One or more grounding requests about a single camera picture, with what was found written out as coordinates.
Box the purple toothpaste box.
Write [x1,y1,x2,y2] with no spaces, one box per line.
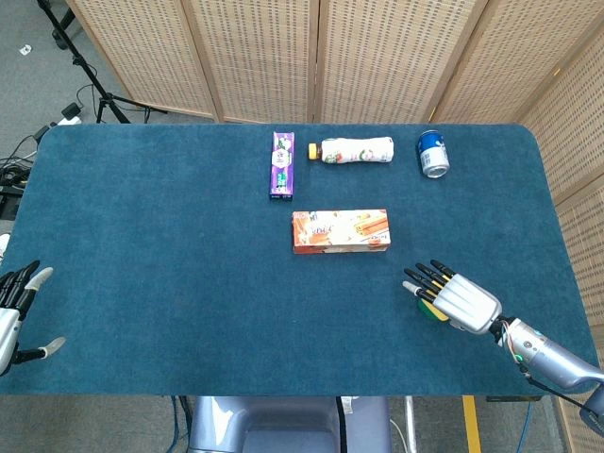
[268,131,296,201]

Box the orange biscuit box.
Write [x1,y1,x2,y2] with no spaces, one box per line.
[291,209,392,255]

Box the green jar yellow lid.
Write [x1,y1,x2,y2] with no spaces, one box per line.
[416,296,449,324]

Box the white power strip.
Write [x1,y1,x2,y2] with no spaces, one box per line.
[56,103,84,126]

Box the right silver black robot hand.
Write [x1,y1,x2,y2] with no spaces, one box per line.
[402,259,503,336]

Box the white bottle yellow cap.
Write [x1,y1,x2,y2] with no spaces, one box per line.
[308,136,395,165]

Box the black cable bundle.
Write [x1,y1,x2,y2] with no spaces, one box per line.
[0,125,51,219]

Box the black tripod stand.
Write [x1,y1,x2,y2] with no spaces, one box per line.
[37,0,169,125]

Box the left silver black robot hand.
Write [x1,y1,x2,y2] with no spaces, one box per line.
[0,260,67,377]

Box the metal table leg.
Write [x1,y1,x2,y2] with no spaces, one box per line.
[404,395,419,453]

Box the blue velvet tablecloth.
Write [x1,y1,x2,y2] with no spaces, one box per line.
[0,123,600,396]

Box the blue white drink can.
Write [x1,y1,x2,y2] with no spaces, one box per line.
[415,129,451,179]

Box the wooden woven folding screen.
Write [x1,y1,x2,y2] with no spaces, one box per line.
[65,0,604,453]

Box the blue cable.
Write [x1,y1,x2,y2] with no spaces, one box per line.
[169,394,191,453]

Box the blue-grey robot torso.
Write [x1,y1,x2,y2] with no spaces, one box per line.
[188,395,393,453]

